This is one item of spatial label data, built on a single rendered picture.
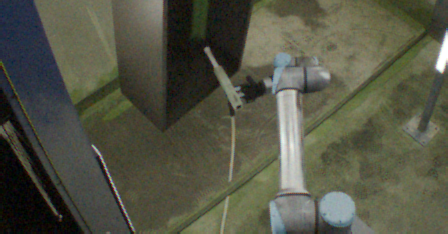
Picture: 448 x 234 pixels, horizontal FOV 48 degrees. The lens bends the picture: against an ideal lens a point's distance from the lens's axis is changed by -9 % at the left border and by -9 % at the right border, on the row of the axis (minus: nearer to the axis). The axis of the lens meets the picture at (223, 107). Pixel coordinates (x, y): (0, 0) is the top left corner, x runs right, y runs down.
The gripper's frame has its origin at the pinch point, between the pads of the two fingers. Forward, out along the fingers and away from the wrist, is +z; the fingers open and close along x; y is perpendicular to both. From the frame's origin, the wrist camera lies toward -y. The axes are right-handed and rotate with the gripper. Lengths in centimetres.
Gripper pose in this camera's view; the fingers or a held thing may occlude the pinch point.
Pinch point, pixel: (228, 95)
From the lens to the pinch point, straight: 295.3
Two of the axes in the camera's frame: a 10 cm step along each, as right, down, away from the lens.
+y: 0.4, 6.5, 7.6
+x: -3.7, -7.0, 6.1
